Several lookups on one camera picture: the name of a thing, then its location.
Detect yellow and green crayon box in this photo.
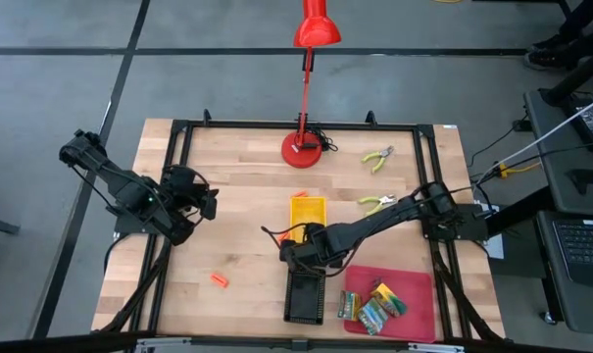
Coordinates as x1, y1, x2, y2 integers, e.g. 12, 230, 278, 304
370, 282, 409, 318

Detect dark grey cart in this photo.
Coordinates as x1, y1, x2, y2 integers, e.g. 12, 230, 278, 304
534, 210, 593, 335

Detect green-handled pliers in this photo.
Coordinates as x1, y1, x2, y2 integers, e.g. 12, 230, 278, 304
360, 144, 396, 175
357, 193, 398, 217

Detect black power adapter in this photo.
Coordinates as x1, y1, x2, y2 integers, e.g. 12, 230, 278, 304
564, 93, 593, 144

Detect yellow cable connector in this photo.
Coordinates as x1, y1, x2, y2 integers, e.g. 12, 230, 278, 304
491, 161, 542, 178

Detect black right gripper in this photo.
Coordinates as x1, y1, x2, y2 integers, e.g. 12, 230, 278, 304
278, 223, 349, 276

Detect red desk lamp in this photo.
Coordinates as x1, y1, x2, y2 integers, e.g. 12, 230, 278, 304
280, 0, 343, 170

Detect black aluminium table frame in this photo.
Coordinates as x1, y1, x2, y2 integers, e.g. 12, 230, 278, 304
128, 108, 504, 344

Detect white cable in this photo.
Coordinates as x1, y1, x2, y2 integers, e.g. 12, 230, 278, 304
474, 91, 593, 181

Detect black horizontal frame beam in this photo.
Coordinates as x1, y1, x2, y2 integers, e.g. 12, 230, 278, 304
0, 331, 593, 353

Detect black diagonal pole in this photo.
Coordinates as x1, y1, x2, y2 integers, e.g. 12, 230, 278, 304
540, 43, 593, 107

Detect black diagonal frame strut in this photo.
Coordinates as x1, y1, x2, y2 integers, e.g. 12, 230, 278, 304
99, 238, 173, 334
431, 242, 504, 344

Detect person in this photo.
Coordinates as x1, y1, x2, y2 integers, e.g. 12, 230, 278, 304
523, 0, 593, 71

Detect black plastic basket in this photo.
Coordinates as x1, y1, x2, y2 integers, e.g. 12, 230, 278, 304
282, 267, 327, 327

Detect blue and green crayon box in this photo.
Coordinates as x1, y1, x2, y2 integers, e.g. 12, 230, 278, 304
357, 297, 390, 336

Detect crayon box with crayon picture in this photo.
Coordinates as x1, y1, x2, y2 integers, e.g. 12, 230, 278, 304
336, 289, 363, 323

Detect pink plastic bin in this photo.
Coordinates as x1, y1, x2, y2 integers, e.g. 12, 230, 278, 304
343, 264, 437, 344

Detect grey desk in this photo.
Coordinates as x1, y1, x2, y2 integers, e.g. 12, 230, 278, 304
522, 87, 593, 217

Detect yellow plastic basket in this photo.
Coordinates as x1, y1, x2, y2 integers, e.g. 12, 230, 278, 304
289, 195, 328, 244

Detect silver frame bracket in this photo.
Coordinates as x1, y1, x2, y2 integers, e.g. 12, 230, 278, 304
134, 336, 193, 353
407, 342, 467, 353

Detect black lamp cable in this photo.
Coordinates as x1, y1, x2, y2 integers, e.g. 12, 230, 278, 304
305, 126, 340, 153

